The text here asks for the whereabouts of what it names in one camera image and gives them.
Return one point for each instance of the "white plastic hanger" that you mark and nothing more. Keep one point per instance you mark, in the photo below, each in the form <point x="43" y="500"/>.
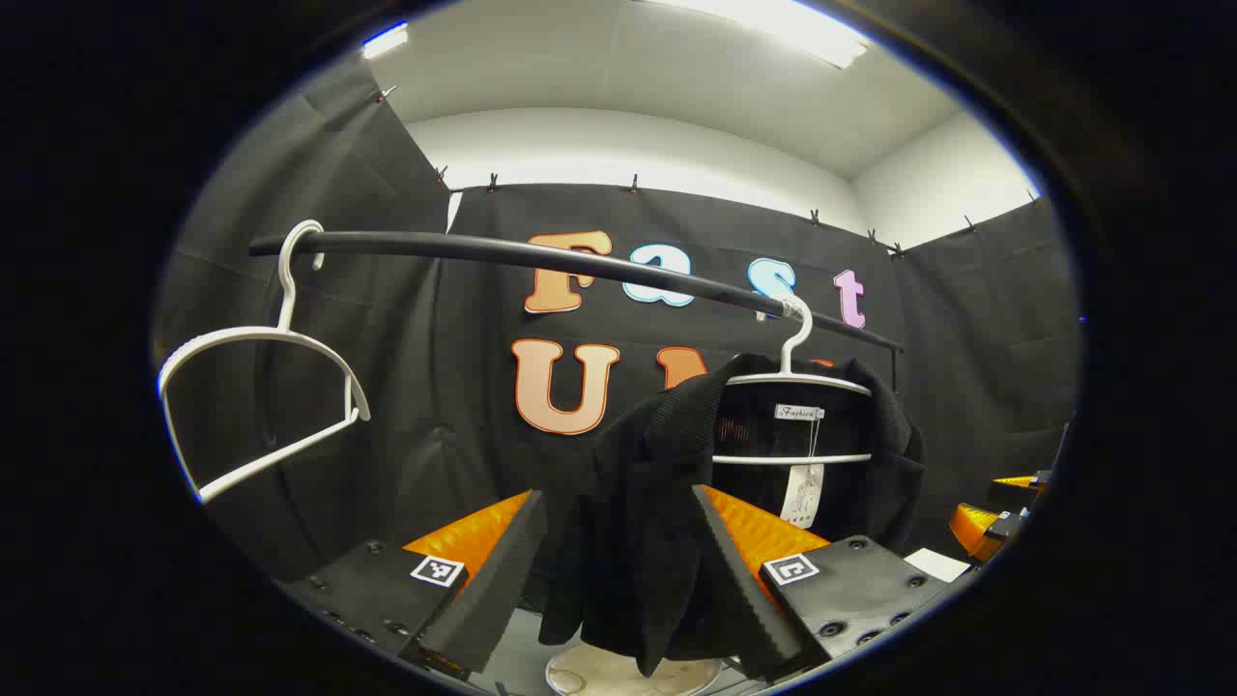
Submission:
<point x="773" y="459"/>
<point x="285" y="295"/>

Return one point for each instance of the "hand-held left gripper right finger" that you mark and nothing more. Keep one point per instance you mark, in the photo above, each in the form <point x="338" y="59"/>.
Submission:
<point x="744" y="609"/>

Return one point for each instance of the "small ceiling light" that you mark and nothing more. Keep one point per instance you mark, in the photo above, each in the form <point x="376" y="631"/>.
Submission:
<point x="386" y="41"/>

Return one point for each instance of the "black clothes rack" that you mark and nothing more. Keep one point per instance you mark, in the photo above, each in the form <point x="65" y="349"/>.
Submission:
<point x="435" y="248"/>

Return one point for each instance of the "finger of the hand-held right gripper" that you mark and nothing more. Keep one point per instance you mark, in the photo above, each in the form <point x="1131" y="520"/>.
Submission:
<point x="1015" y="480"/>
<point x="974" y="530"/>

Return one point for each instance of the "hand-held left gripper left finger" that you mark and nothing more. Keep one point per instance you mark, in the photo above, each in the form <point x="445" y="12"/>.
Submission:
<point x="493" y="599"/>

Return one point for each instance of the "black backdrop cloth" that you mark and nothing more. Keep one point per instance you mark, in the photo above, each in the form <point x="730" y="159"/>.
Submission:
<point x="435" y="387"/>

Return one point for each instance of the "black knit cardigan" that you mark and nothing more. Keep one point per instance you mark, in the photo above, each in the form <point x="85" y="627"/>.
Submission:
<point x="647" y="503"/>

